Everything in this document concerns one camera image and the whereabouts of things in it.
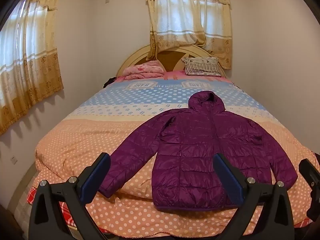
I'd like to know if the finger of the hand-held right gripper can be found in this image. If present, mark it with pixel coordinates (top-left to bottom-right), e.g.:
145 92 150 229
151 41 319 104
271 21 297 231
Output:
299 158 320 188

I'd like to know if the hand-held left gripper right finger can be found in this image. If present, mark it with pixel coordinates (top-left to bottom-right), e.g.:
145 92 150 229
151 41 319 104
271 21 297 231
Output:
212 153 296 240

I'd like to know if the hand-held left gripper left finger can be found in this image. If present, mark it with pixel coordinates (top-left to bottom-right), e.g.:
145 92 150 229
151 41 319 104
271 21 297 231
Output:
29 152 112 240

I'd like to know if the purple hooded puffer jacket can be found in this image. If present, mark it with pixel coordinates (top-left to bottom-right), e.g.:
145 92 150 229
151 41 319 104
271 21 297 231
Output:
98 91 298 211

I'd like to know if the polka dot bed duvet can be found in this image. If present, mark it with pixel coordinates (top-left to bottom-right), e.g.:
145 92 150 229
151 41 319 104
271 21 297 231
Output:
34 70 320 236

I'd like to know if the red checked bed sheet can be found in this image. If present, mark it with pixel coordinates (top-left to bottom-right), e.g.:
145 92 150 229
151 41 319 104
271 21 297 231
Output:
27 186 75 228

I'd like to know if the dark cloth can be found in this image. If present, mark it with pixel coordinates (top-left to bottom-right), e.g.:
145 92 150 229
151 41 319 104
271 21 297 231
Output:
103 77 118 88

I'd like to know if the pink folded blanket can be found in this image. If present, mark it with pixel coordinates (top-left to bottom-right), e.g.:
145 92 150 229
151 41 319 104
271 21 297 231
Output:
122 60 165 81

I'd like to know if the striped floral pillow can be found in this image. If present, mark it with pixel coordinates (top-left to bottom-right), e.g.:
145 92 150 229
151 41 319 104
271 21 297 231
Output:
181 56 223 76

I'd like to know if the cream wooden bed headboard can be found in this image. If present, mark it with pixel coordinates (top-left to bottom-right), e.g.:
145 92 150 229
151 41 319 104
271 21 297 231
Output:
116 42 227 78

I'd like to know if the beige floral window curtain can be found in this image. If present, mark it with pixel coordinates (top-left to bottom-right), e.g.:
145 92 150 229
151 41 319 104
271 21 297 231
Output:
144 0 233 70
0 0 64 136

